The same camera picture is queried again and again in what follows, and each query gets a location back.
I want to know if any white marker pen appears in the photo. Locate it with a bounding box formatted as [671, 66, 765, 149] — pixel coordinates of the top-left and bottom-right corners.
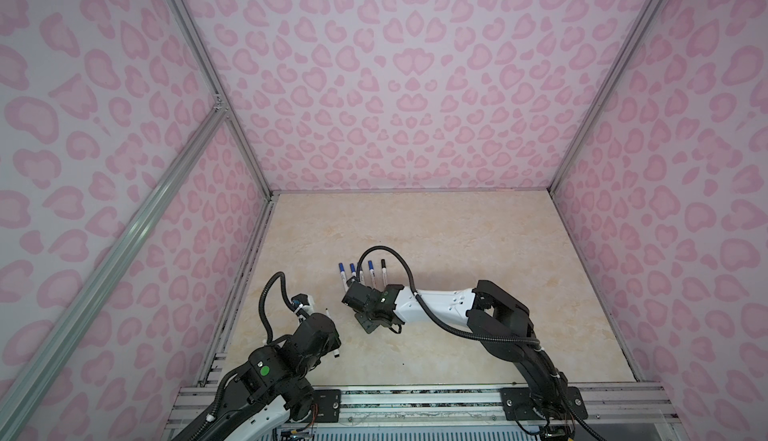
[338, 262, 347, 291]

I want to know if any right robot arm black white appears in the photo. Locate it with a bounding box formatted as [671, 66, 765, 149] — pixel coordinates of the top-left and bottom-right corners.
[342, 280, 588, 423]

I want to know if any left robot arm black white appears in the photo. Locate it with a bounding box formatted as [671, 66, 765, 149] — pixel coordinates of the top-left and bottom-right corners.
[175, 313, 341, 440]

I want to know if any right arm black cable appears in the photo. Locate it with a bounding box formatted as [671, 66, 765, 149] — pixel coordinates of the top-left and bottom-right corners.
[356, 245, 607, 441]

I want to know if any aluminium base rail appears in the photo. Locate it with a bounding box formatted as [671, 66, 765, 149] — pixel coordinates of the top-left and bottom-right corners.
[161, 382, 685, 441]

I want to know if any aluminium frame strut diagonal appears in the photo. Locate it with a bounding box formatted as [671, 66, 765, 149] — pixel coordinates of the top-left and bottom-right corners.
[1, 106, 228, 440]

